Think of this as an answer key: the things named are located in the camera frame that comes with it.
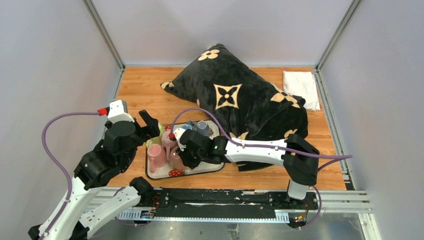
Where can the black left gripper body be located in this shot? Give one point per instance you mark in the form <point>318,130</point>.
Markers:
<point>149,125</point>

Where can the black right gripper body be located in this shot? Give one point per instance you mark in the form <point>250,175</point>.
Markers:
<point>192,159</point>

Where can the green octagonal mug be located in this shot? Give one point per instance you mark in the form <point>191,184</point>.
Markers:
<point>156,140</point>

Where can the brown pink mug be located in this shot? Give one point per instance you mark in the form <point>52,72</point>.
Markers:
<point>176,161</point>

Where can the white strawberry tray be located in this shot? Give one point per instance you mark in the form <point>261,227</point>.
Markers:
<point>167,171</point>

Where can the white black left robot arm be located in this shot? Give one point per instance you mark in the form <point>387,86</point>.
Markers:
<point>111,156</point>

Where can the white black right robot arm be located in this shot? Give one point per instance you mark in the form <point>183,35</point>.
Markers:
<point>299,158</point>

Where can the grey blue dotted mug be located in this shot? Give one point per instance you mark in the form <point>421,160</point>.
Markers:
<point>203,128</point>

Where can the pink octagonal mug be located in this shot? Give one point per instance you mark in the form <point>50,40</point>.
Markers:
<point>167,142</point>

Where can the pink round mug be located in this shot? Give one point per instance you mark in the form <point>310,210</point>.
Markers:
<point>157,157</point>

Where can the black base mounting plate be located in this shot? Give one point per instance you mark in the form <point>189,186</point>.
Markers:
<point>223,205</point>

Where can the black floral plush blanket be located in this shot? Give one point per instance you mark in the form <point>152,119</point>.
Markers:
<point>247,106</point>

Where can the white folded cloth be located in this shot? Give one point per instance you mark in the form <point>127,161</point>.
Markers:
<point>302,84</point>

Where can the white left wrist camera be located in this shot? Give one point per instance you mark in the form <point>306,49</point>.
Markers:
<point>118,111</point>

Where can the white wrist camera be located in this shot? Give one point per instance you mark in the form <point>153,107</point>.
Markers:
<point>118,111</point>
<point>178,132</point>

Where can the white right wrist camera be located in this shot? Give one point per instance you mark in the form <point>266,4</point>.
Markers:
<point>178,132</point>

